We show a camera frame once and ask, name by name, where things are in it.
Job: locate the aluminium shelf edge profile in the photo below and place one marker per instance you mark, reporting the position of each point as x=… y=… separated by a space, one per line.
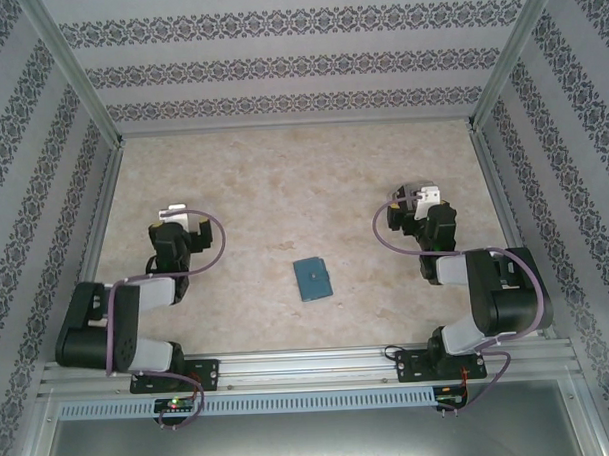
x=34 y=442
x=589 y=423

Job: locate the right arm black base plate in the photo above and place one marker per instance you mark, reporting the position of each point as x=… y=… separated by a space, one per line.
x=404 y=367

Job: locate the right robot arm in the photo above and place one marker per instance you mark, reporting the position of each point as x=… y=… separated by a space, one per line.
x=512 y=291

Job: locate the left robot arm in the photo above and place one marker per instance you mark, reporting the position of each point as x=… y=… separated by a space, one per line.
x=88 y=325

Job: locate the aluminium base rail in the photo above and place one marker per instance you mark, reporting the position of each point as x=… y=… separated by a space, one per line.
x=309 y=365

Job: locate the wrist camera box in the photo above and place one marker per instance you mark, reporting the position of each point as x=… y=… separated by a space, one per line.
x=428 y=197
x=174 y=214

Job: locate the grey metal shelf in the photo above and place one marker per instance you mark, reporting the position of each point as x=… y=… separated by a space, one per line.
x=312 y=443

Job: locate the blue leather card holder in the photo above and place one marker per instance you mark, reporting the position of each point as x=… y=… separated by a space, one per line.
x=314 y=280

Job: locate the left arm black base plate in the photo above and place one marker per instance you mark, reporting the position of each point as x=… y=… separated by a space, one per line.
x=209 y=374

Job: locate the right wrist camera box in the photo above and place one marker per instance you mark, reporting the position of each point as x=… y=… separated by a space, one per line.
x=428 y=197

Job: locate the aluminium side rail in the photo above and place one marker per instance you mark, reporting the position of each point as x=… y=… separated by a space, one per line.
x=92 y=245
x=485 y=151

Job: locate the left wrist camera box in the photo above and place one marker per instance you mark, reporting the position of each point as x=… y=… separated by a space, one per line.
x=174 y=214

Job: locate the aluminium frame post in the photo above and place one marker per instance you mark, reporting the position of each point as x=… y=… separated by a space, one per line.
x=513 y=45
x=69 y=61

